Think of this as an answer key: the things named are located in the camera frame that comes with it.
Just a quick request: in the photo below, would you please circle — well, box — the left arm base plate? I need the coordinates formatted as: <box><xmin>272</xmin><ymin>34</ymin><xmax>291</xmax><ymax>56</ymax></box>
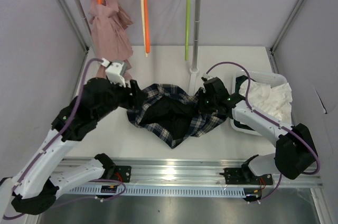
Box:
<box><xmin>101</xmin><ymin>156</ymin><xmax>132</xmax><ymax>183</ymax></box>

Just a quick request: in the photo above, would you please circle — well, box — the white laundry basket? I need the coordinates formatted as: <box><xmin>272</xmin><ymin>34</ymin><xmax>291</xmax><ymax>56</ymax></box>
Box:
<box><xmin>230</xmin><ymin>69</ymin><xmax>294</xmax><ymax>136</ymax></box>

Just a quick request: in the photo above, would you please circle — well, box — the navy plaid skirt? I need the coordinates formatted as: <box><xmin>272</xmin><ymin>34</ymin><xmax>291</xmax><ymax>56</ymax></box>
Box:
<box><xmin>127</xmin><ymin>83</ymin><xmax>227</xmax><ymax>149</ymax></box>

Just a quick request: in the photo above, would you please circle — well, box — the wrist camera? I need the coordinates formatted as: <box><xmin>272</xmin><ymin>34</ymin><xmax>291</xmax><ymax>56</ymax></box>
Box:
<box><xmin>101</xmin><ymin>59</ymin><xmax>127</xmax><ymax>88</ymax></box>
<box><xmin>201</xmin><ymin>74</ymin><xmax>217</xmax><ymax>83</ymax></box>

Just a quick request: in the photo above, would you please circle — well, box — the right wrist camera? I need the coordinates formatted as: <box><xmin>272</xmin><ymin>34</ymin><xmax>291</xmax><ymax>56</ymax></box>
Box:
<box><xmin>201</xmin><ymin>74</ymin><xmax>217</xmax><ymax>83</ymax></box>

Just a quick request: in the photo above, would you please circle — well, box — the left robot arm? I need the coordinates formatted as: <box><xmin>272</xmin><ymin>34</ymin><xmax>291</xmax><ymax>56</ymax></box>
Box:
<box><xmin>11</xmin><ymin>78</ymin><xmax>147</xmax><ymax>215</ymax></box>

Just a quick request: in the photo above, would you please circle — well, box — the aluminium mounting rail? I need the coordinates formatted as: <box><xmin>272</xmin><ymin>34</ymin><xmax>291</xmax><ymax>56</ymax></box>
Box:
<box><xmin>50</xmin><ymin>158</ymin><xmax>324</xmax><ymax>188</ymax></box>

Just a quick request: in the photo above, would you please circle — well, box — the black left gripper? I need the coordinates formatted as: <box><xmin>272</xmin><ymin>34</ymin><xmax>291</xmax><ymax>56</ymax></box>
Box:
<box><xmin>93</xmin><ymin>76</ymin><xmax>148</xmax><ymax>122</ymax></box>

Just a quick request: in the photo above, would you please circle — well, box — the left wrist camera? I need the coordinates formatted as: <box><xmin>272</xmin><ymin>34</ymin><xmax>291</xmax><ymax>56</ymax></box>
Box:
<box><xmin>101</xmin><ymin>59</ymin><xmax>127</xmax><ymax>88</ymax></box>

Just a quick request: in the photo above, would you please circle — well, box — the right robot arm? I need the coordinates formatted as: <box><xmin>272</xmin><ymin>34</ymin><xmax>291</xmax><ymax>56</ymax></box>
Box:
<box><xmin>198</xmin><ymin>77</ymin><xmax>318</xmax><ymax>184</ymax></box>

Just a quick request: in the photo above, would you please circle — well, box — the white crumpled garment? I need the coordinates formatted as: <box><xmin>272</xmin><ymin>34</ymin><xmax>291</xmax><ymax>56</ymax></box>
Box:
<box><xmin>248</xmin><ymin>80</ymin><xmax>293</xmax><ymax>124</ymax></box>

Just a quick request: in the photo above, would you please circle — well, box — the dark green garment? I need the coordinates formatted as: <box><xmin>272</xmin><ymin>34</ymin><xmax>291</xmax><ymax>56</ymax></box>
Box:
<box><xmin>235</xmin><ymin>75</ymin><xmax>248</xmax><ymax>93</ymax></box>

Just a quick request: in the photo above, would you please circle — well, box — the pink pleated skirt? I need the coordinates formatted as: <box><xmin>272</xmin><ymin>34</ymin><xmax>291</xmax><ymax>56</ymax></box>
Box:
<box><xmin>89</xmin><ymin>0</ymin><xmax>133</xmax><ymax>70</ymax></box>

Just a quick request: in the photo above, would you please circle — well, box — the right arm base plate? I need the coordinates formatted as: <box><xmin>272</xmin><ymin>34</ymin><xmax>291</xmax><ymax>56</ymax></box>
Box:
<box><xmin>219</xmin><ymin>155</ymin><xmax>274</xmax><ymax>185</ymax></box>

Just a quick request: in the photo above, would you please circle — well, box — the green plastic hanger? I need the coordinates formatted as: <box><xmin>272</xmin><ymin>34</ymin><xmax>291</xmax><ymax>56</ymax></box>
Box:
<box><xmin>184</xmin><ymin>0</ymin><xmax>190</xmax><ymax>61</ymax></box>

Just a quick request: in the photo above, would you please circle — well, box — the slotted cable duct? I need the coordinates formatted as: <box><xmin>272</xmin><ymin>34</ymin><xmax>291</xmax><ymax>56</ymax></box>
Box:
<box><xmin>68</xmin><ymin>184</ymin><xmax>246</xmax><ymax>198</ymax></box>

